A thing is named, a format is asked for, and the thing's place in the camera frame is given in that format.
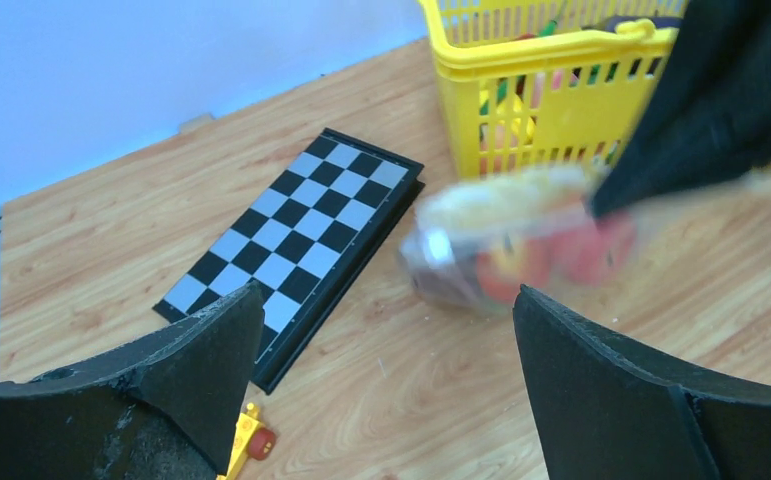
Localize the black grey chessboard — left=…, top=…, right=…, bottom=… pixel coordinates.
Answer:
left=153, top=128, right=424, bottom=393

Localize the clear polka dot zip bag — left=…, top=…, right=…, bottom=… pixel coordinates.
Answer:
left=399, top=164, right=626, bottom=310

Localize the yellow toy car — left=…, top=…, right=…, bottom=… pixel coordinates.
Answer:
left=217, top=402, right=277, bottom=480

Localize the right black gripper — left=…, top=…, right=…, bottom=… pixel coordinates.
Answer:
left=589, top=0, right=771, bottom=218

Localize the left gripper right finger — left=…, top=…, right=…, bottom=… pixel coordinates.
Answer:
left=513, top=287, right=771, bottom=480

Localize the yellow plastic basket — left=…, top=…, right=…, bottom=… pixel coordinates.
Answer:
left=421, top=1, right=686, bottom=178

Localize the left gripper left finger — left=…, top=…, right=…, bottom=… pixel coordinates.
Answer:
left=0, top=282, right=264, bottom=479

